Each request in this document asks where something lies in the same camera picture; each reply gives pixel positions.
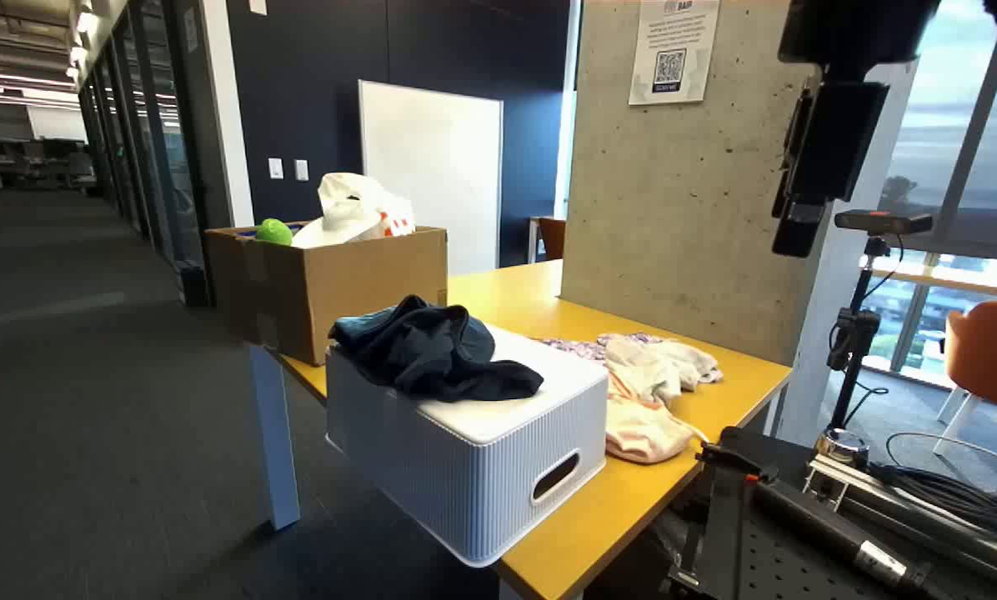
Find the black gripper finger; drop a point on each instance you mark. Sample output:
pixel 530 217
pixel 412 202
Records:
pixel 809 229
pixel 786 235

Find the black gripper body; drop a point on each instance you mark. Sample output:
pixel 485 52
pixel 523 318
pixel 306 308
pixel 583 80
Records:
pixel 838 144

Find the navy blue cloth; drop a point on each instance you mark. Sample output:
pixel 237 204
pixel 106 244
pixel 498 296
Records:
pixel 431 350

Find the white plastic laundry basket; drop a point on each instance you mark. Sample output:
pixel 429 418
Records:
pixel 466 468

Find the cream towel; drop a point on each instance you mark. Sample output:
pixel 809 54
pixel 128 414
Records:
pixel 658 364

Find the white QR code poster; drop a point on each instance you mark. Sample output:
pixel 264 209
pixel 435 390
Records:
pixel 673 52

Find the orange chair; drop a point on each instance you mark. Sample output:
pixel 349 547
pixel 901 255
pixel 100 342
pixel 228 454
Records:
pixel 990 354

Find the brown wooden chair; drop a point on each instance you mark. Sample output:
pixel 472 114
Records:
pixel 548 237

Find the purple checkered cloth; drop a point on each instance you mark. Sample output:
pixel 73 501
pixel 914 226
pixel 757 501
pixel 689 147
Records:
pixel 573 349

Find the peach cloth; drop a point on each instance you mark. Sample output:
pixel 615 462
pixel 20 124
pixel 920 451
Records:
pixel 648 430

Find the white whiteboard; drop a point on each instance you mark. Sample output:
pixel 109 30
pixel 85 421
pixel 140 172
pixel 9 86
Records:
pixel 431 168

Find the white plastic bag orange print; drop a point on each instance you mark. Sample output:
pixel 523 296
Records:
pixel 349 204

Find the brown cardboard box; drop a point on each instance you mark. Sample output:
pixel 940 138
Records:
pixel 342 289

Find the green ball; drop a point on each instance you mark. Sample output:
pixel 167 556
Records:
pixel 276 230

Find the white table leg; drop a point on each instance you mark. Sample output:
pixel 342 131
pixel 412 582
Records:
pixel 276 446

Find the black camera tripod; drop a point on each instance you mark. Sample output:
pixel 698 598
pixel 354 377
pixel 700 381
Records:
pixel 851 335

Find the white wall outlet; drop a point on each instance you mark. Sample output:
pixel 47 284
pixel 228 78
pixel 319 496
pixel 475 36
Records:
pixel 276 168
pixel 301 172

